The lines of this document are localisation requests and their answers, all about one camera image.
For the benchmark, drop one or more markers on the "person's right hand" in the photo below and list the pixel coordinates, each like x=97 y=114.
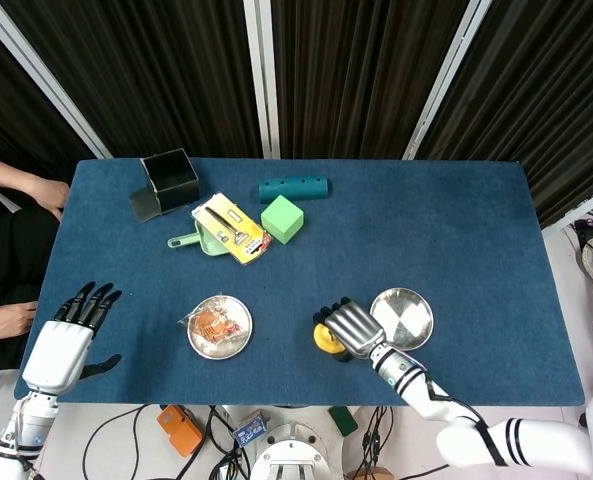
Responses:
x=3 y=320

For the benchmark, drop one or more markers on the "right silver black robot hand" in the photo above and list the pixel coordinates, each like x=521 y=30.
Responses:
x=353 y=327

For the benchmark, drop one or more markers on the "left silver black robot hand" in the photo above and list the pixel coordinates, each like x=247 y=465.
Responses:
x=58 y=355

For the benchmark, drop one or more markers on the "person's left hand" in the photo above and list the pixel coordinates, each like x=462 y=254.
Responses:
x=51 y=195

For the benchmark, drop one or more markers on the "yellow toy pear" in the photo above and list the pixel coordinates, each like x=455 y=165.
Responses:
x=322 y=337

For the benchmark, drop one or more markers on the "snack packet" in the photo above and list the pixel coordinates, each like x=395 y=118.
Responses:
x=211 y=325

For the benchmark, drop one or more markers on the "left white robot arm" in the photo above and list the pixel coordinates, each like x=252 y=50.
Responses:
x=28 y=425

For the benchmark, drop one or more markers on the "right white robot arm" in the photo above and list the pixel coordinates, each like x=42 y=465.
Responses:
x=441 y=405

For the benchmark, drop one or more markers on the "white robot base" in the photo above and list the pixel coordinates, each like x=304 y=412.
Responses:
x=296 y=450

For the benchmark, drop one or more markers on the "person's left forearm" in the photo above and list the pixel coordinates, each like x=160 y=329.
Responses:
x=1 y=170

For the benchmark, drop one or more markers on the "round metal plate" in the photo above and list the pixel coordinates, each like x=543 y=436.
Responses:
x=226 y=347
x=406 y=315

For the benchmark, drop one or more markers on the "person's black clothed body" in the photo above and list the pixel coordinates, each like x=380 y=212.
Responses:
x=11 y=255

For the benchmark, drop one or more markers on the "blue table cloth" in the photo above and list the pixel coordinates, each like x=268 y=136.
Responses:
x=326 y=265

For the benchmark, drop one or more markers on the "dark green small block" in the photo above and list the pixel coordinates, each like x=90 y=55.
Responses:
x=343 y=421

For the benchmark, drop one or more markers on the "black pleated curtain panel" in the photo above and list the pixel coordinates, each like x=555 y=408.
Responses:
x=151 y=75
x=6 y=100
x=356 y=75
x=551 y=100

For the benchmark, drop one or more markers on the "black open cardboard box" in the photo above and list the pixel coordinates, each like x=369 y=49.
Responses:
x=173 y=182

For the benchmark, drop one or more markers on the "green foam cube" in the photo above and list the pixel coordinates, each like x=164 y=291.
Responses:
x=282 y=220

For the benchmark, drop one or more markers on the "orange device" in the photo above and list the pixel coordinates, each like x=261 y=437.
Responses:
x=180 y=430

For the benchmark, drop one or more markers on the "blue white small box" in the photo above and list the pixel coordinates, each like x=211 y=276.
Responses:
x=251 y=428

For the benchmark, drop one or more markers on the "teal cylinder with holes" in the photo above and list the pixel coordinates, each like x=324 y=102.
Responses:
x=296 y=187

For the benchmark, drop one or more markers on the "yellow carded razor package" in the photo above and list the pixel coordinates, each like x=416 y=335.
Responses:
x=231 y=227

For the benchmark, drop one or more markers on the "small green dustpan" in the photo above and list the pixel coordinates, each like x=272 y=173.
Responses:
x=208 y=245

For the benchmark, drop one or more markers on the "white frame post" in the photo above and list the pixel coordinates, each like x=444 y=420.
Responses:
x=41 y=80
x=446 y=80
x=262 y=75

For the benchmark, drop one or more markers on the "white frame bar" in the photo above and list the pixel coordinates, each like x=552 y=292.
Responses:
x=576 y=212

